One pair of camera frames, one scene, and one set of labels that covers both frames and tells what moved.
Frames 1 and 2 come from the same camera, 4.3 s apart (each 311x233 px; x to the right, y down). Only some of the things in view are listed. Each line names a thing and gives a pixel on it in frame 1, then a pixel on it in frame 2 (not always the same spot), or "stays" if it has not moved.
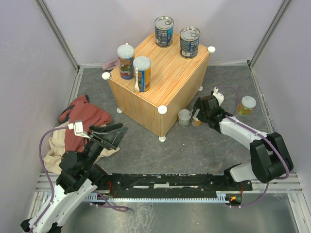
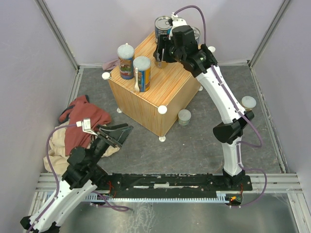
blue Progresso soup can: (164, 29) stays
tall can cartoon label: (125, 54) stays
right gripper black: (197, 105) to (163, 44)
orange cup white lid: (196, 122) to (161, 64)
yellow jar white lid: (248, 103) stays
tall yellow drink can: (143, 64) stays
